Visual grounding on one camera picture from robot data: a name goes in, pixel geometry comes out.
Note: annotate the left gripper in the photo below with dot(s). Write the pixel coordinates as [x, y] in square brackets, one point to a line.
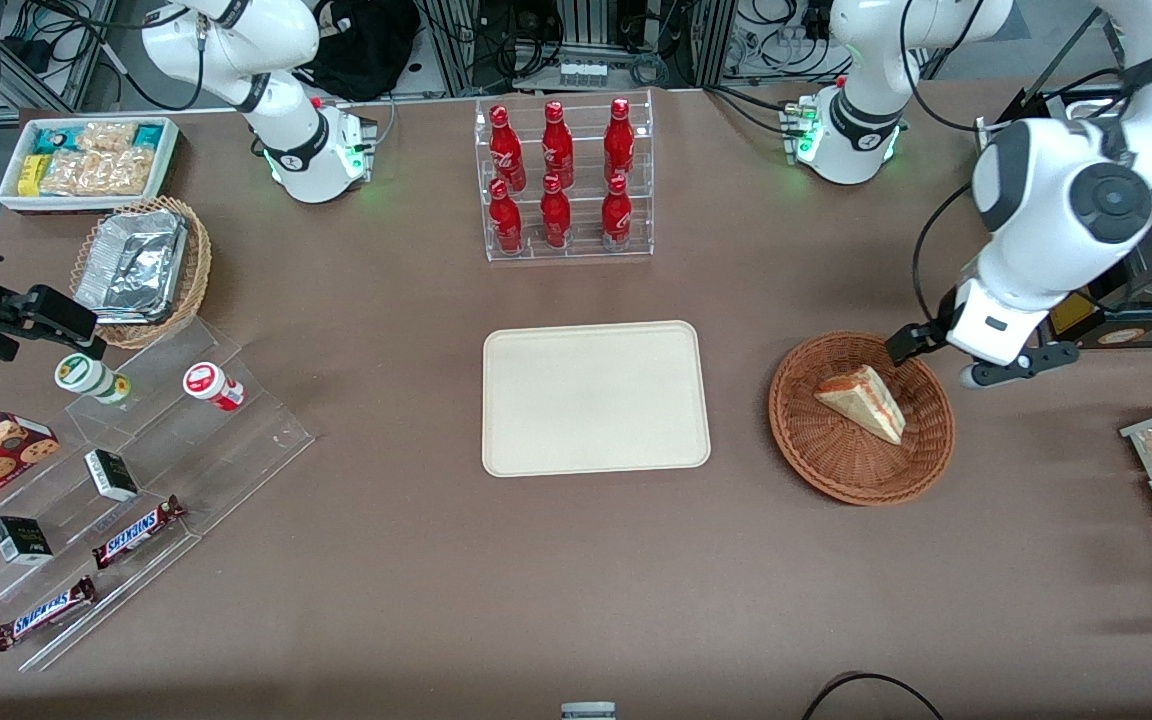
[917, 340]

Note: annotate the triangular sandwich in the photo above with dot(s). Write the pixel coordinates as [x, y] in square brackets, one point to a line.
[864, 400]

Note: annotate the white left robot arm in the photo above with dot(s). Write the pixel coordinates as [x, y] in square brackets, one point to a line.
[1026, 230]

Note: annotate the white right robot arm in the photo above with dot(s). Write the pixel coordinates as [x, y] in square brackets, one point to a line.
[236, 45]

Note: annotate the silver foil tray stack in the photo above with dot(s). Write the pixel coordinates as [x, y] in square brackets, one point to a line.
[131, 265]

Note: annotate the brown round wicker basket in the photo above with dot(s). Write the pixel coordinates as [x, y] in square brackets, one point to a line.
[836, 460]

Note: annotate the tan wicker basket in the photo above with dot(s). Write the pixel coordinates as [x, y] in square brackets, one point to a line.
[194, 270]

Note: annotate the beige plastic serving tray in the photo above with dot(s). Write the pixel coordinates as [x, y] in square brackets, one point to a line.
[596, 400]

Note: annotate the green white yogurt bottle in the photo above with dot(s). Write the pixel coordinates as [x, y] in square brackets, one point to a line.
[88, 377]

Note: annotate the yellow snack pack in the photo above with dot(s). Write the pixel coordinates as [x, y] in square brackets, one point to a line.
[32, 175]

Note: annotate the large clear cracker bag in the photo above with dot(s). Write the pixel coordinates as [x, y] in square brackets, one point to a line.
[101, 172]

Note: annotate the small black box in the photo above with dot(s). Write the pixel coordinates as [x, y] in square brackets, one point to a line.
[111, 475]
[20, 540]

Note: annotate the teal snack pack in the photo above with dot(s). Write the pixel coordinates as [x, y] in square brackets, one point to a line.
[148, 135]
[56, 140]

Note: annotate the red white yogurt bottle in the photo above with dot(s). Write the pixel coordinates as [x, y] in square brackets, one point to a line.
[211, 384]

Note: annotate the small clear cracker bag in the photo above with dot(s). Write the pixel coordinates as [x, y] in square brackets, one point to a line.
[106, 136]

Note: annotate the white rectangular snack bin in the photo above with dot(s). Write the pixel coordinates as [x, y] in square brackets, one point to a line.
[168, 160]

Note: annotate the clear acrylic stepped stand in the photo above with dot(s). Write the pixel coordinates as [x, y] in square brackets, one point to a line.
[216, 460]

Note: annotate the brown snickers bar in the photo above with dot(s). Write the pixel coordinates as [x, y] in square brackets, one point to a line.
[139, 532]
[44, 613]

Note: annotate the red cola bottle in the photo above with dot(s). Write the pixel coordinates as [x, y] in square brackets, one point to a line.
[507, 155]
[556, 220]
[506, 225]
[557, 150]
[619, 145]
[617, 220]

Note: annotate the clear acrylic bottle rack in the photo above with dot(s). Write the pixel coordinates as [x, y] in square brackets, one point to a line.
[584, 170]

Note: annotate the black fabric bag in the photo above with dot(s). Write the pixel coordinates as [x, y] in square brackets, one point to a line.
[361, 50]

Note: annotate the white power strip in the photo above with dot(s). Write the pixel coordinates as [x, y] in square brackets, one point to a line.
[582, 72]

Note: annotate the small grey device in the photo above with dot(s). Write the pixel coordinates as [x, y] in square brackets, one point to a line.
[588, 711]

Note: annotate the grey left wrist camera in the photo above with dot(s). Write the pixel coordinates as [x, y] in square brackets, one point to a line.
[1021, 365]

